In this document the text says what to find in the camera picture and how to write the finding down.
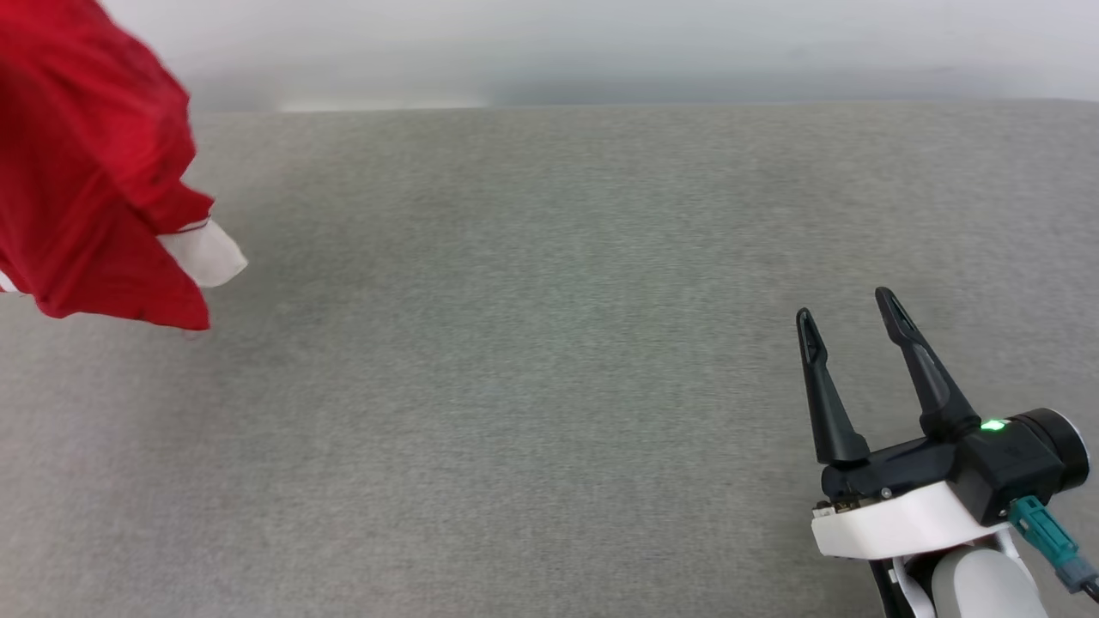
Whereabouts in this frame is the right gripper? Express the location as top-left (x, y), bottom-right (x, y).
top-left (796, 287), bottom-right (1016, 561)

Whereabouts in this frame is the red white basketball jersey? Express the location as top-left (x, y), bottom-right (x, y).
top-left (0, 0), bottom-right (250, 332)

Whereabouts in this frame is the teal cable connector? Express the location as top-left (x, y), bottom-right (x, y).
top-left (1008, 495), bottom-right (1099, 598)

